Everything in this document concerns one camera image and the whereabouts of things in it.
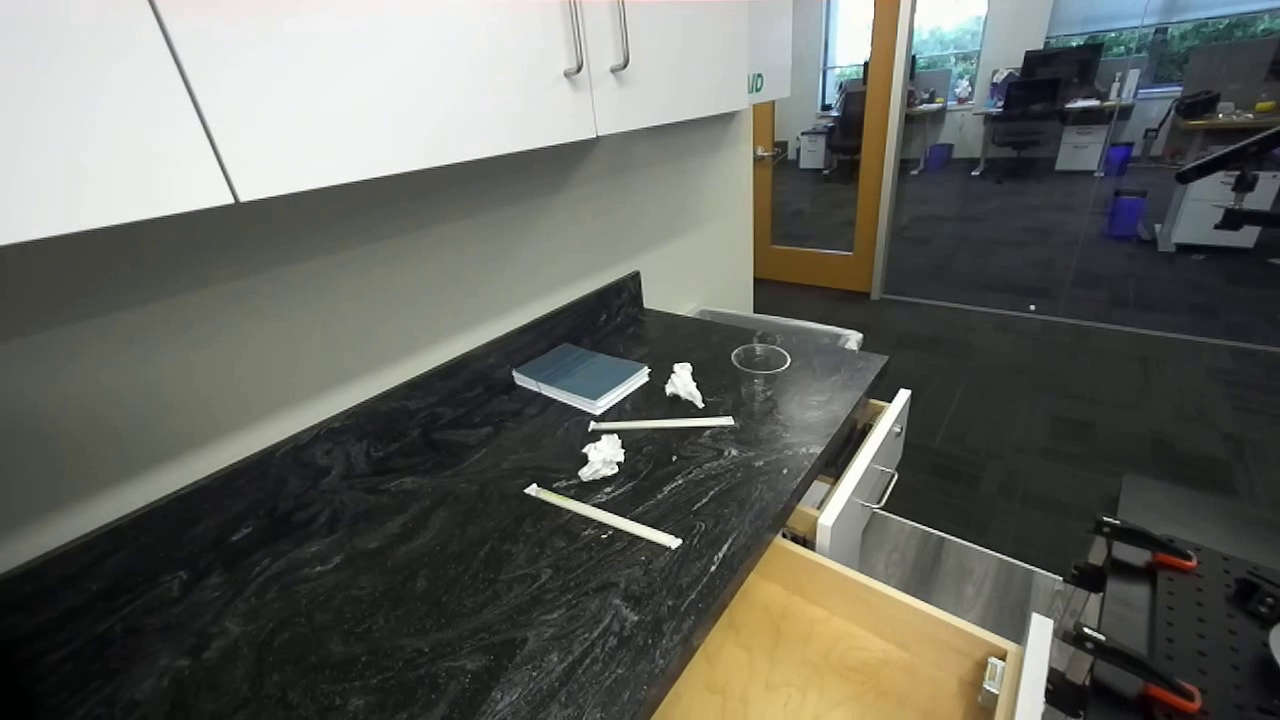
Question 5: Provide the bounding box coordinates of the white drawer with wooden interior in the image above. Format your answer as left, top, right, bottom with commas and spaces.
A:
654, 533, 1061, 720

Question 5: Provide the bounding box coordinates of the white drawer with round lock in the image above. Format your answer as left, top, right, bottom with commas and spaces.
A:
786, 383, 920, 564

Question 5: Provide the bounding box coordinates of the crumpled white paper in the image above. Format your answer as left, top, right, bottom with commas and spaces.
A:
660, 362, 711, 416
571, 432, 633, 490

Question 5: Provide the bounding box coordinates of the blue rectangular book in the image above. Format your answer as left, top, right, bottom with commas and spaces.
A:
507, 340, 658, 419

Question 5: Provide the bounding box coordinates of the long white stick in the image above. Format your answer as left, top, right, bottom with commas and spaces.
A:
586, 413, 742, 437
519, 480, 690, 556

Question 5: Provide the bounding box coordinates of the white upper cabinet door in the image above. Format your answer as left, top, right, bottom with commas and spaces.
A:
586, 0, 777, 140
149, 0, 601, 209
0, 0, 241, 253

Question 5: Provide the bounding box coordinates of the dark office chair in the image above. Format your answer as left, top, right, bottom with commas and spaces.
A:
822, 75, 871, 176

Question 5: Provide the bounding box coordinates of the office desk with monitor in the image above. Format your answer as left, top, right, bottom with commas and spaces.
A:
972, 36, 1142, 179

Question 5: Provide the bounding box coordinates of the white machine stand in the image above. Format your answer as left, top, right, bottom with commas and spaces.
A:
1154, 121, 1280, 256

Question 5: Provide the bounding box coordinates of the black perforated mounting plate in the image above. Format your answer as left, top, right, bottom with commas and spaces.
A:
1093, 542, 1280, 720

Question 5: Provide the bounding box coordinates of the wooden door frame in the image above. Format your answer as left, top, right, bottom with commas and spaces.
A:
747, 0, 920, 302

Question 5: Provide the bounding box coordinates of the silver upper cabinet handle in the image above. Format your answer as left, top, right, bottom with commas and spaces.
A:
606, 0, 636, 80
561, 0, 593, 83

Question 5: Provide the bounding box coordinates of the orange handled black clamp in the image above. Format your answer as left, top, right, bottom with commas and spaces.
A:
1089, 509, 1206, 582
1070, 622, 1210, 720

